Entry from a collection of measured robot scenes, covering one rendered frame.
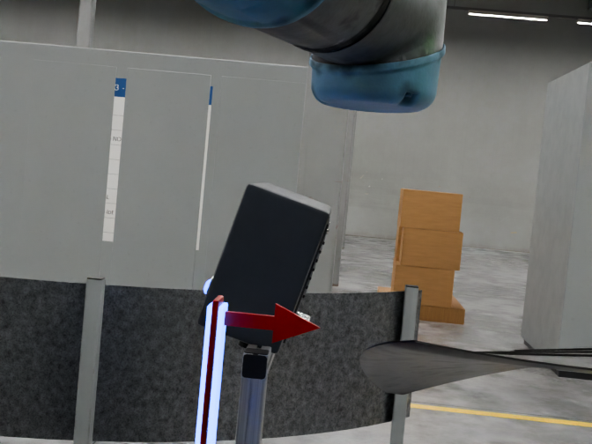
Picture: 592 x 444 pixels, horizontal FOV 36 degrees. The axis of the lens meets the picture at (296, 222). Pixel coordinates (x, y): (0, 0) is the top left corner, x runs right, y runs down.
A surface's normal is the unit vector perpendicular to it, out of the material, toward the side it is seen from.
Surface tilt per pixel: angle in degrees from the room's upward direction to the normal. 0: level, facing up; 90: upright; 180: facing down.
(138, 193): 90
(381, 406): 90
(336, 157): 90
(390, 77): 91
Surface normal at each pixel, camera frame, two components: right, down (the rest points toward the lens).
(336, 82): -0.65, 0.00
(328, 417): 0.59, 0.10
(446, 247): -0.07, 0.04
